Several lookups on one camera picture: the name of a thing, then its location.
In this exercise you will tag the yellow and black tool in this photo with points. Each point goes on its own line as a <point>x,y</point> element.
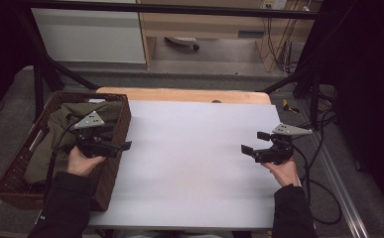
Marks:
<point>289,107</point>

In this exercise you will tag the white table cover sheet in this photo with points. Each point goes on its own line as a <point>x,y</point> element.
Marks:
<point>196,165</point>

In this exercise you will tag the black horizontal frame bar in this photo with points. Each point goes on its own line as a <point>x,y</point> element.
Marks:
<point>179,9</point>

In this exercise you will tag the person's right hand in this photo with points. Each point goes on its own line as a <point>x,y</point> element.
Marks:
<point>285,173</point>

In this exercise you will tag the black metal stand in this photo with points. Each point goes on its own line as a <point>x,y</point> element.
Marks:
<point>40,76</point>
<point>313,86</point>

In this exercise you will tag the person's left hand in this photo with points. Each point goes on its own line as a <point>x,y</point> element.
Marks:
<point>80,163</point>

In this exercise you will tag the dark curtain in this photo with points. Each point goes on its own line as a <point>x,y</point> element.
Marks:
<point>1,49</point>
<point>368,82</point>

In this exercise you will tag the white power strip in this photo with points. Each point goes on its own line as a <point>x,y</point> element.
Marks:
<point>275,4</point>

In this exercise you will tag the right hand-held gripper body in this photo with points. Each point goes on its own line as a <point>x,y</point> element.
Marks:
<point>277,150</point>

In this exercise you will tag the white cabinet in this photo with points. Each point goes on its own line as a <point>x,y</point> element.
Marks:
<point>90,33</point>

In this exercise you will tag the brown wicker basket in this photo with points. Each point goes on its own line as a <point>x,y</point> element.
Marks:
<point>111,185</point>

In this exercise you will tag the light wooden desk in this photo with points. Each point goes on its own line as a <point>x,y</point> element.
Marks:
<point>196,26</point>

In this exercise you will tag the office chair base with caster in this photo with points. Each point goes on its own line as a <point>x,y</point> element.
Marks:
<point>183,41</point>

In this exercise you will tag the olive green cloth garment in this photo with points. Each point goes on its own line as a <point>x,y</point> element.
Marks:
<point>40,158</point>

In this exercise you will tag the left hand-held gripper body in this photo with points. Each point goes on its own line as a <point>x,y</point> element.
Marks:
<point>95,148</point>

